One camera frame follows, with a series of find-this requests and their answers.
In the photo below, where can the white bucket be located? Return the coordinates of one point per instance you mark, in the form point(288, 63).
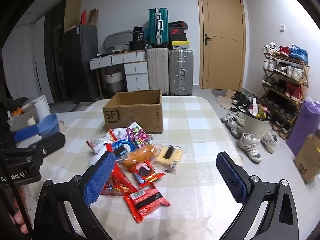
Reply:
point(42, 107)

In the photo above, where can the plaid tablecloth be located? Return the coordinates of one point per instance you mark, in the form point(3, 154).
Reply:
point(200, 130)

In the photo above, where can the round beige rug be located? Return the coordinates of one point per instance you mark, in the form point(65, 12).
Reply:
point(225, 103)

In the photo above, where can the brown paper bag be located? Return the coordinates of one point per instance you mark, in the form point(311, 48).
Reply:
point(93, 17)

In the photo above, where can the wooden shoe rack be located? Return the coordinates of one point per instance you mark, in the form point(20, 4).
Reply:
point(304, 82)

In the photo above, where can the yellow and black shoe box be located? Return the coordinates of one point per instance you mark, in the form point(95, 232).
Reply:
point(179, 45)

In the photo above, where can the woven laundry basket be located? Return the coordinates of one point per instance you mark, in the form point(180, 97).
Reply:
point(113, 82)

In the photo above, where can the wooden door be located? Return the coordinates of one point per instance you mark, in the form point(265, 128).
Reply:
point(222, 55)

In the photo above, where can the purple bag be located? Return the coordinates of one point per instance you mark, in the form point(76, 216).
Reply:
point(305, 125)

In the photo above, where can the black storage box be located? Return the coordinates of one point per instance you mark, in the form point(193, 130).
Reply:
point(137, 45)

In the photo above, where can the silver suitcase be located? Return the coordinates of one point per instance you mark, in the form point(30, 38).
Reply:
point(180, 72)

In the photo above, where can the black paper bag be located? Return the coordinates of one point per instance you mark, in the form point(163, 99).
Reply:
point(138, 33)

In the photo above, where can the clear-wrapped sandwich biscuit packet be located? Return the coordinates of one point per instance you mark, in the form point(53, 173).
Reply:
point(165, 158)

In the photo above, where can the red chip bag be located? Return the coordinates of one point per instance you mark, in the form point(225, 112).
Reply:
point(117, 182)

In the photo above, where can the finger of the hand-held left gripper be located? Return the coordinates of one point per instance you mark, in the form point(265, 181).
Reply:
point(26, 133)
point(47, 147)

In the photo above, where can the scattered shoes group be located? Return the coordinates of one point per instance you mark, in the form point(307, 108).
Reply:
point(238, 100)

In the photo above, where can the brown cardboard box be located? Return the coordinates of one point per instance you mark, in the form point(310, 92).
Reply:
point(132, 117)

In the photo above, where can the white snack packet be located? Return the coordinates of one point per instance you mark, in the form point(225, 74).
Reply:
point(97, 143)

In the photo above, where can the teal suitcase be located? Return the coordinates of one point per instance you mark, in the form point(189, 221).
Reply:
point(157, 27)

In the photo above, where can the white trash bin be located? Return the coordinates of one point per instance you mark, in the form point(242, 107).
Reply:
point(255, 127)

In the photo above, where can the flat cardboard sheet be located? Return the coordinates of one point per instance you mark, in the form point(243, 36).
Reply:
point(72, 13)

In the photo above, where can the dark wardrobe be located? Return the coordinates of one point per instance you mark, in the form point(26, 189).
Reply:
point(53, 50)

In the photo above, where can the blue cookie packet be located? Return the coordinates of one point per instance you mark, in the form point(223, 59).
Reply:
point(122, 148)

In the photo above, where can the person's left hand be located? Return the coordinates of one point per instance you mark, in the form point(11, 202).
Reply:
point(21, 222)

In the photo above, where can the red paper bag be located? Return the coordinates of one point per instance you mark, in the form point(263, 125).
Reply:
point(84, 17)

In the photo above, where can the white light switch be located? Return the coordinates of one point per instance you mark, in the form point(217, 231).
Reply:
point(282, 27)

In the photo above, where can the white drawer desk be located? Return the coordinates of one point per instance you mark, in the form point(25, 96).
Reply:
point(135, 67)

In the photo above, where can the black refrigerator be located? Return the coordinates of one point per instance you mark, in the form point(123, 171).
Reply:
point(80, 62)

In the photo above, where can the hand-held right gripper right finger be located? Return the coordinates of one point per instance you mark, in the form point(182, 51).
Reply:
point(232, 177)

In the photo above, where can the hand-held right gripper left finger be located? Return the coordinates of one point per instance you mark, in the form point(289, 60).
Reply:
point(100, 177)

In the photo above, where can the printed cardboard carton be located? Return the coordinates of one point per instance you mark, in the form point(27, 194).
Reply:
point(308, 162)

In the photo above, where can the beige suitcase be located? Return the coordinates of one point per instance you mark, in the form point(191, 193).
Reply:
point(157, 72)

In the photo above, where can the stack of blue bowls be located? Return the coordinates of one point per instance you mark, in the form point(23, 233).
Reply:
point(48, 127)

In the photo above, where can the clear-wrapped bread loaf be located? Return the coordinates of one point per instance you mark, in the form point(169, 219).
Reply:
point(140, 155)

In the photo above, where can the white high-top sneaker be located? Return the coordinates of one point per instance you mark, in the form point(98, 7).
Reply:
point(270, 140)
point(250, 147)

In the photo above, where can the red barcode snack packet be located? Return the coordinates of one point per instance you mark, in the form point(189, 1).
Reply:
point(145, 202)

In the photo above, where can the grey oval mirror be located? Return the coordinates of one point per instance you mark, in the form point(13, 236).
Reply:
point(116, 40)

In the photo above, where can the black and red shoe box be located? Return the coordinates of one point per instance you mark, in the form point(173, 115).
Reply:
point(178, 25)

